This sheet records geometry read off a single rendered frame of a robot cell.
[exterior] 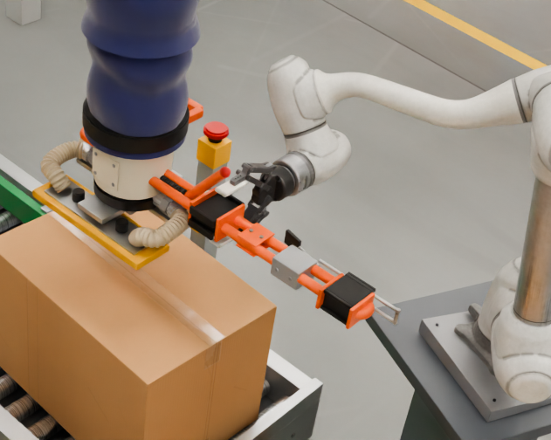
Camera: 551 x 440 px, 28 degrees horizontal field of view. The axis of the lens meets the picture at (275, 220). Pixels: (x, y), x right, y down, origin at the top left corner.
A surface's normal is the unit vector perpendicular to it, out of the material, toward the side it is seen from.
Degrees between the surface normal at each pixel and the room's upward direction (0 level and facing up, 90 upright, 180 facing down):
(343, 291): 0
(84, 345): 90
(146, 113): 75
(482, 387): 5
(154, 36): 102
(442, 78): 0
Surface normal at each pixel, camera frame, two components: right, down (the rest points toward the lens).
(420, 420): -0.90, 0.17
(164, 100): 0.59, 0.33
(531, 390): -0.10, 0.66
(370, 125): 0.12, -0.78
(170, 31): 0.47, 0.73
